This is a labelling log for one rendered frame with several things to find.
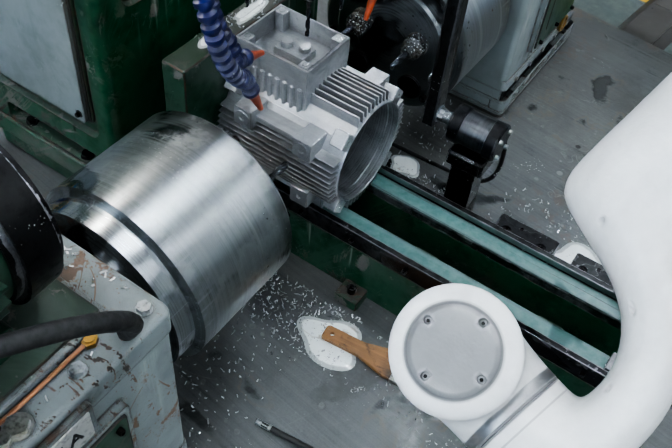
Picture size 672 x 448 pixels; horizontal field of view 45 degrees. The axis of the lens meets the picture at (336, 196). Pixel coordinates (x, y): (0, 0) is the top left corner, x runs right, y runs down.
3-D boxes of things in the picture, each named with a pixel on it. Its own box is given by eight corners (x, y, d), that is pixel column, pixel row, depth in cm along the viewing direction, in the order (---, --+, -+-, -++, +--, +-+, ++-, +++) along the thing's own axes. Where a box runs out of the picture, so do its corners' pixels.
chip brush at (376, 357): (315, 345, 118) (316, 342, 117) (332, 320, 121) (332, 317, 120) (445, 411, 112) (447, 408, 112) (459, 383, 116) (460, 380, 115)
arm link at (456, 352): (559, 379, 60) (473, 287, 64) (565, 366, 48) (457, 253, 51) (475, 455, 60) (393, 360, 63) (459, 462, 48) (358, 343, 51)
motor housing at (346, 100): (217, 171, 123) (213, 72, 109) (293, 107, 134) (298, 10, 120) (325, 235, 116) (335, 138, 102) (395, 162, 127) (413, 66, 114)
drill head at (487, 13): (291, 93, 137) (298, -38, 119) (415, -11, 162) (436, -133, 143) (418, 159, 129) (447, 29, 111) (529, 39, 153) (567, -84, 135)
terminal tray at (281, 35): (234, 79, 114) (233, 37, 109) (280, 43, 121) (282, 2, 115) (303, 116, 110) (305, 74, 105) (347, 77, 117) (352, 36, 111)
